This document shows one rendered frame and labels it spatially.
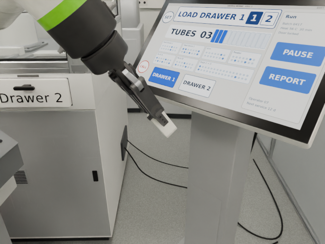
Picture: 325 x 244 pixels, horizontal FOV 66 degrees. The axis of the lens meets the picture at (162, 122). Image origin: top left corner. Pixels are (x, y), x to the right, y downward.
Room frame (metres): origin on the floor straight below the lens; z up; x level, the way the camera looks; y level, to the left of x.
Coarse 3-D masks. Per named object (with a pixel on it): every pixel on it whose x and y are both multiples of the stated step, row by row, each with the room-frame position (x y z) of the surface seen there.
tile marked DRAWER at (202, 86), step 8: (184, 80) 0.63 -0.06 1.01; (192, 80) 0.62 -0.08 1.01; (200, 80) 0.61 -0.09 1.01; (208, 80) 0.59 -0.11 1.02; (216, 80) 0.58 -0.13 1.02; (184, 88) 0.61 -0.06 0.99; (192, 88) 0.60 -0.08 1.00; (200, 88) 0.59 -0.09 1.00; (208, 88) 0.58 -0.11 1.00; (208, 96) 0.56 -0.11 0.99
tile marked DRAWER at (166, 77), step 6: (156, 72) 0.70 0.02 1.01; (162, 72) 0.69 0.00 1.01; (168, 72) 0.68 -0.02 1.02; (174, 72) 0.67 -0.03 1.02; (180, 72) 0.66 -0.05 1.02; (150, 78) 0.70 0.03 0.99; (156, 78) 0.68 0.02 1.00; (162, 78) 0.67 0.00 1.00; (168, 78) 0.66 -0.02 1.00; (174, 78) 0.65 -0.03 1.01; (162, 84) 0.66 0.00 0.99; (168, 84) 0.65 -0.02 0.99; (174, 84) 0.64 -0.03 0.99
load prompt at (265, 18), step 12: (180, 12) 0.81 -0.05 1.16; (192, 12) 0.78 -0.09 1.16; (204, 12) 0.75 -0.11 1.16; (216, 12) 0.73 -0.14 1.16; (228, 12) 0.71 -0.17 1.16; (240, 12) 0.69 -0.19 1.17; (252, 12) 0.67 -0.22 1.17; (264, 12) 0.65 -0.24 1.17; (276, 12) 0.63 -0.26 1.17; (216, 24) 0.70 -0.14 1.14; (228, 24) 0.68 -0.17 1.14; (240, 24) 0.66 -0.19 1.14; (252, 24) 0.64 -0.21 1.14; (264, 24) 0.62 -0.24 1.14; (276, 24) 0.61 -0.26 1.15
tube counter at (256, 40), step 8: (208, 32) 0.70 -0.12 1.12; (216, 32) 0.68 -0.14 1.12; (224, 32) 0.67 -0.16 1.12; (232, 32) 0.66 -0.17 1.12; (240, 32) 0.64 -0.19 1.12; (248, 32) 0.63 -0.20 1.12; (256, 32) 0.62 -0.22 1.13; (264, 32) 0.61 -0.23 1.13; (200, 40) 0.69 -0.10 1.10; (208, 40) 0.68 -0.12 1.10; (216, 40) 0.66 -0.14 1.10; (224, 40) 0.65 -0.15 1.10; (232, 40) 0.64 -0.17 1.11; (240, 40) 0.63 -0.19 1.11; (248, 40) 0.62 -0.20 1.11; (256, 40) 0.60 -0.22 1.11; (264, 40) 0.59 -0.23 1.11; (256, 48) 0.59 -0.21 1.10; (264, 48) 0.58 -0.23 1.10
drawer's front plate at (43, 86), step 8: (0, 80) 0.90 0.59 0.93; (8, 80) 0.90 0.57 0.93; (16, 80) 0.90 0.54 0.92; (24, 80) 0.90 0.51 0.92; (32, 80) 0.90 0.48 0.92; (40, 80) 0.90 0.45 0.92; (48, 80) 0.90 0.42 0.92; (56, 80) 0.90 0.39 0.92; (64, 80) 0.90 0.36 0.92; (0, 88) 0.90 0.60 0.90; (8, 88) 0.90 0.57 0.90; (40, 88) 0.90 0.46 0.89; (48, 88) 0.90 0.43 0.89; (56, 88) 0.90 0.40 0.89; (64, 88) 0.90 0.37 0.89; (8, 96) 0.90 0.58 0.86; (48, 96) 0.90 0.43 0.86; (56, 96) 0.90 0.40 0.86; (64, 96) 0.90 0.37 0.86; (0, 104) 0.90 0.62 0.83; (8, 104) 0.90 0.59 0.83; (16, 104) 0.90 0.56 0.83; (24, 104) 0.90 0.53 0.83; (32, 104) 0.90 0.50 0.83; (40, 104) 0.90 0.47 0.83; (48, 104) 0.90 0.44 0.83; (56, 104) 0.90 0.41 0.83; (64, 104) 0.90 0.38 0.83
